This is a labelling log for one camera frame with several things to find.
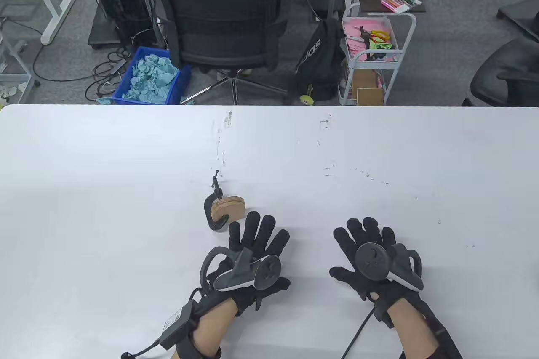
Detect person's right hand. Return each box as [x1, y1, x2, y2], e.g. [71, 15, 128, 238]
[329, 217, 423, 310]

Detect person's left hand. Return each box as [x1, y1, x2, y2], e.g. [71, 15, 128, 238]
[201, 211, 292, 317]

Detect round wooden disc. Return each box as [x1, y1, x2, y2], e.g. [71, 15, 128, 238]
[211, 195, 245, 221]

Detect black metal clamp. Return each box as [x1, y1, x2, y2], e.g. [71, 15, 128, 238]
[204, 170, 230, 232]

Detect black forearm sensor box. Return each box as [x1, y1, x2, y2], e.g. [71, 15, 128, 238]
[425, 313, 464, 359]
[163, 300, 198, 350]

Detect person's right forearm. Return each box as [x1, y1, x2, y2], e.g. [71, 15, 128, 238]
[385, 294, 440, 359]

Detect grey and white controller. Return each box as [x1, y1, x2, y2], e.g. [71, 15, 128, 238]
[355, 242, 424, 291]
[200, 247, 282, 292]

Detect brown cardboard box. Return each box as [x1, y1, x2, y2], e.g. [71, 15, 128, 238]
[352, 69, 384, 106]

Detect blue plastic bin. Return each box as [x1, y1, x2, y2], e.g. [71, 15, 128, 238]
[112, 46, 192, 106]

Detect black backpack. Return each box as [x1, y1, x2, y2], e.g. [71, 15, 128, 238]
[295, 19, 346, 101]

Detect pile of crumpled blue paper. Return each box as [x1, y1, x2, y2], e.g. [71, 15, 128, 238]
[122, 54, 179, 103]

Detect white rolling cart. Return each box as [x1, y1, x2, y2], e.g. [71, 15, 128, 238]
[338, 3, 416, 106]

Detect stack of pink paper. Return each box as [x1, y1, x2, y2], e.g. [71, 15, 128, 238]
[343, 18, 398, 65]

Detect black mesh office chair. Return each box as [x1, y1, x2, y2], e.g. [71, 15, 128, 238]
[144, 0, 292, 106]

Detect pack of coloured markers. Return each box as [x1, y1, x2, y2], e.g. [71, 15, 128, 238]
[380, 0, 422, 13]

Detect black computer tower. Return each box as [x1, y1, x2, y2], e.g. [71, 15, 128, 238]
[92, 0, 156, 46]

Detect black chair base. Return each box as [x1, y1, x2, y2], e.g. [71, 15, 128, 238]
[497, 0, 539, 42]

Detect white desk leg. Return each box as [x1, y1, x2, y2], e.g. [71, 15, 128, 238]
[25, 0, 77, 45]

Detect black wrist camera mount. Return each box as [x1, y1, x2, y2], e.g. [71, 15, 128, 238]
[372, 298, 395, 329]

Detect black glove cable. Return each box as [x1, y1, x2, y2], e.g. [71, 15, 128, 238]
[121, 339, 164, 359]
[340, 308, 375, 359]

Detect black forearm strap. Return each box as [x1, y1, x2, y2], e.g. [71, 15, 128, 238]
[175, 332, 222, 359]

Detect tangle of black floor cables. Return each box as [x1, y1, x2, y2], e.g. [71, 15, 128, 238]
[33, 29, 131, 101]

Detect white wire rack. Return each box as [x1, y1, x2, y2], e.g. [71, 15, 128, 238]
[0, 18, 32, 105]

